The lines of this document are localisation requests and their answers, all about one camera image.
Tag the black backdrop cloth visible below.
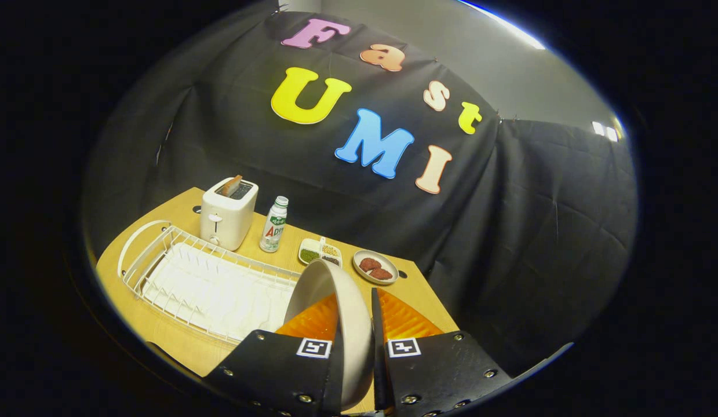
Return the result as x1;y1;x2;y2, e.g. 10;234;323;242
83;10;637;377

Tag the grey plate with meat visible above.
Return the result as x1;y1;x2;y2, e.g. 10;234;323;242
352;250;399;286

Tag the white bottle green label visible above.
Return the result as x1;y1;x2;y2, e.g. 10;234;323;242
259;196;289;253

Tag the beige round plate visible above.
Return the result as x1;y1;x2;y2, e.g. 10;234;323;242
283;259;376;411

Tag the white toaster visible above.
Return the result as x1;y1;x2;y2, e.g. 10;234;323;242
199;177;259;251

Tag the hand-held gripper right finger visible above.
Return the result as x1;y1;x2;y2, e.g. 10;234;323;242
370;287;513;417

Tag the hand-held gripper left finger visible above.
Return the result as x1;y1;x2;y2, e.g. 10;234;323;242
203;292;344;417

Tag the white divided bean dish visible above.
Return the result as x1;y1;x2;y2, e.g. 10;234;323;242
298;236;342;268

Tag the white wire dish rack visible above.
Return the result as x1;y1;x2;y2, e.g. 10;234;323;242
116;219;304;345

